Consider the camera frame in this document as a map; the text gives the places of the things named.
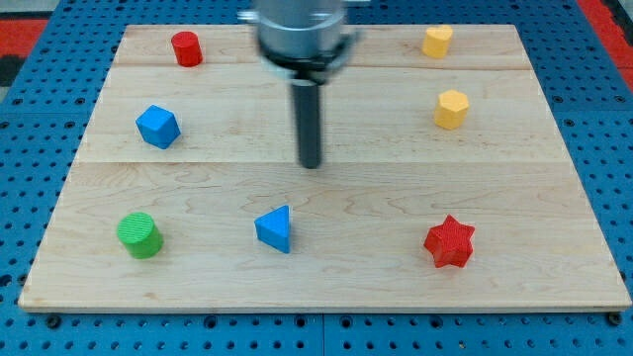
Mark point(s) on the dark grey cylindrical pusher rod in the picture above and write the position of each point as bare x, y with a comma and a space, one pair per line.
306, 109

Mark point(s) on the yellow hexagon block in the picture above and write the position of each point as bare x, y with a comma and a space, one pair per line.
451, 109

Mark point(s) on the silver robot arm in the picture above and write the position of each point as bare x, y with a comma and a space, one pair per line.
306, 43

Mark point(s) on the yellow heart block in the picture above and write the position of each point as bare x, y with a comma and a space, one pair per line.
437, 41

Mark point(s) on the red cylinder block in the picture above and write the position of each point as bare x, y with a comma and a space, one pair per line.
187, 49

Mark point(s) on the light wooden board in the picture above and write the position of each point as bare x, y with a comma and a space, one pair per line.
358, 222

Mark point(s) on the blue triangle block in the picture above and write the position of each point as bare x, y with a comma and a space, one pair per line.
274, 229

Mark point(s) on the blue cube block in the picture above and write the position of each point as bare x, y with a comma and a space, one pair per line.
158, 127

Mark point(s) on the red star block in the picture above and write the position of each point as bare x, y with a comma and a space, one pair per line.
450, 243

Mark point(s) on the green cylinder block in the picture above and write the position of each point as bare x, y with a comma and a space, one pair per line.
139, 235

